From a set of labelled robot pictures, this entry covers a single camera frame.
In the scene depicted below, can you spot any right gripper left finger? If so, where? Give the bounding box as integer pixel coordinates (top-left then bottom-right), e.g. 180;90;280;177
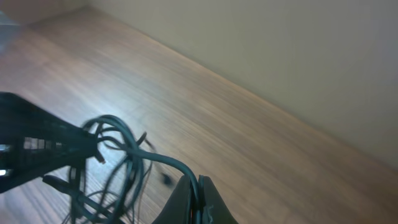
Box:
152;175;192;224

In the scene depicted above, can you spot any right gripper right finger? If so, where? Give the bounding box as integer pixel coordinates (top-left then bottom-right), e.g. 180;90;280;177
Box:
198;175;238;224

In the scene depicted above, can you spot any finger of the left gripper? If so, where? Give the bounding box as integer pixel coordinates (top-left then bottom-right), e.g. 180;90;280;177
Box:
1;92;93;149
1;137;97;193

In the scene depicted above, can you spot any black cable bundle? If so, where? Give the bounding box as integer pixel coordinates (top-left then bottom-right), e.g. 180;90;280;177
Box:
42;114;201;224

